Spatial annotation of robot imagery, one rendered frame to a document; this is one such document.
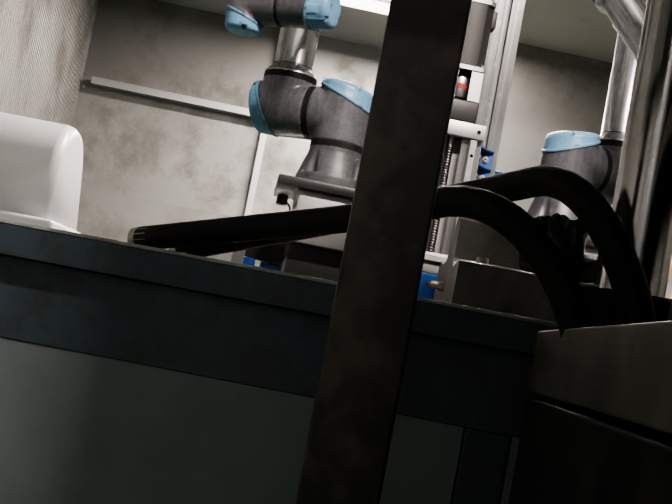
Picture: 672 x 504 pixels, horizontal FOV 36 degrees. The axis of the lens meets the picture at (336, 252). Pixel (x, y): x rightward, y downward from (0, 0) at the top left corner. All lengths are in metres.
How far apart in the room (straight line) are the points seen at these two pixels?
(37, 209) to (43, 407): 3.22
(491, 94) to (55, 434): 1.49
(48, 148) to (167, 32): 5.05
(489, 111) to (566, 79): 6.29
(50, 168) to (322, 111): 2.41
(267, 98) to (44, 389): 1.16
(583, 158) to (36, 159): 2.74
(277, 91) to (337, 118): 0.15
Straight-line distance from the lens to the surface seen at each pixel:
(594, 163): 2.25
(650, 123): 0.99
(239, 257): 1.64
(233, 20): 2.01
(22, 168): 4.44
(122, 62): 9.37
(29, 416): 1.19
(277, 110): 2.19
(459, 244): 1.37
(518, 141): 8.47
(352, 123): 2.14
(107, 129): 9.26
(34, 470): 1.20
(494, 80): 2.41
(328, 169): 2.10
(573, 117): 8.64
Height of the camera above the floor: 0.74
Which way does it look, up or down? 5 degrees up
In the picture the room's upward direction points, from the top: 11 degrees clockwise
